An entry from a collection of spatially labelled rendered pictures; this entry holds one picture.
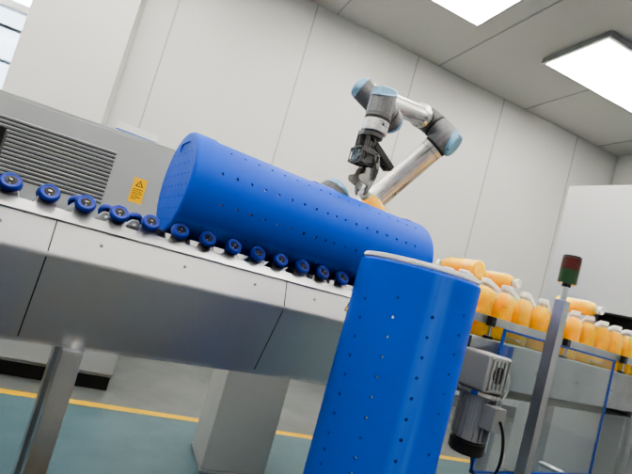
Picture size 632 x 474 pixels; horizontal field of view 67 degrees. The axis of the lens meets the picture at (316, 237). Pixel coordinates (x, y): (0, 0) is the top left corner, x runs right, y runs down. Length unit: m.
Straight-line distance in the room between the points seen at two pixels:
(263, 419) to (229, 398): 0.20
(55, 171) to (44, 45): 1.41
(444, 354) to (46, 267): 0.87
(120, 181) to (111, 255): 1.75
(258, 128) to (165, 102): 0.81
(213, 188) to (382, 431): 0.69
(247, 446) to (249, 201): 1.36
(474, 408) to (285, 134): 3.30
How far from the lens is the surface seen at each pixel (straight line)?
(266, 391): 2.27
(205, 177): 1.22
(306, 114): 4.55
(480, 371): 1.64
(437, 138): 2.27
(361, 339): 1.05
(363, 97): 1.84
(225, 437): 2.30
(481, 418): 1.67
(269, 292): 1.33
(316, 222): 1.36
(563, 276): 1.86
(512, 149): 5.79
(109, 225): 1.20
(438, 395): 1.07
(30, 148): 2.97
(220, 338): 1.33
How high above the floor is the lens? 0.94
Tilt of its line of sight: 5 degrees up
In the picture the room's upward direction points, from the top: 16 degrees clockwise
